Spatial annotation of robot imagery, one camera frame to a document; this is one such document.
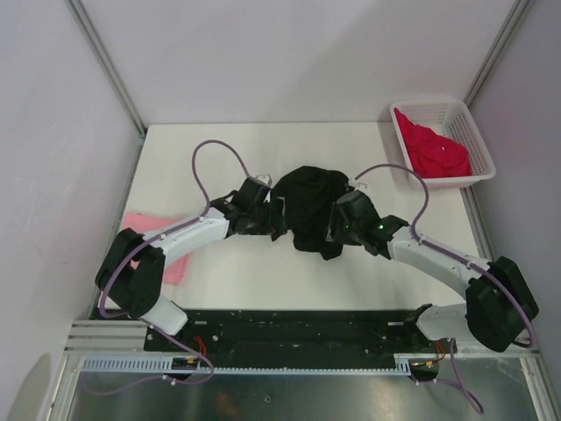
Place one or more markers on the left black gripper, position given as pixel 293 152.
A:
pixel 273 224

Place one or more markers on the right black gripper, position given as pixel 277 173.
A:
pixel 337 217

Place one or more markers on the black t shirt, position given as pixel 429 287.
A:
pixel 308 194

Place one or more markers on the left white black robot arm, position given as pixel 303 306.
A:
pixel 132 273

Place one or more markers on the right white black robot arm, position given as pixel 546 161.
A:
pixel 498 305

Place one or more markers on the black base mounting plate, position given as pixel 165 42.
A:
pixel 306 339

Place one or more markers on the pink folded t shirt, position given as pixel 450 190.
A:
pixel 141 223

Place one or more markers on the red crumpled t shirt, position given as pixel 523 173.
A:
pixel 432 155

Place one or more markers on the white plastic basket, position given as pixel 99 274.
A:
pixel 452 119

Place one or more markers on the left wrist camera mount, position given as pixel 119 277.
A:
pixel 266 179

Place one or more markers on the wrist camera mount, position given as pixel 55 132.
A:
pixel 356 185
pixel 266 179

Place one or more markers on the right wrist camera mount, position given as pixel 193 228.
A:
pixel 356 185

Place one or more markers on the left aluminium frame post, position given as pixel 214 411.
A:
pixel 105 62

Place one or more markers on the aluminium frame post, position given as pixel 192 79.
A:
pixel 505 36
pixel 105 62

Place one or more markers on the right aluminium frame post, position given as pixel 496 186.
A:
pixel 505 36

